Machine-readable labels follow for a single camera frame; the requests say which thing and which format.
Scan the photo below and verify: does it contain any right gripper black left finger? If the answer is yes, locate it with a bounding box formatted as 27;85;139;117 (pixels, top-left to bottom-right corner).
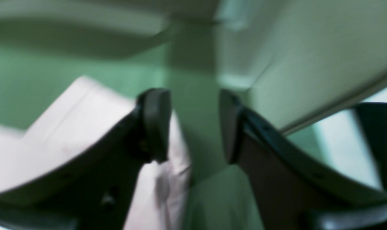
0;88;172;230

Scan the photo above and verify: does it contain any pink t-shirt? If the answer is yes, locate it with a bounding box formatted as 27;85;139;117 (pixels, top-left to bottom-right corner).
0;77;192;230

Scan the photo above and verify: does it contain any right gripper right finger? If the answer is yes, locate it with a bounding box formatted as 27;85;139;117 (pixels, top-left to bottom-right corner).
219;90;387;230

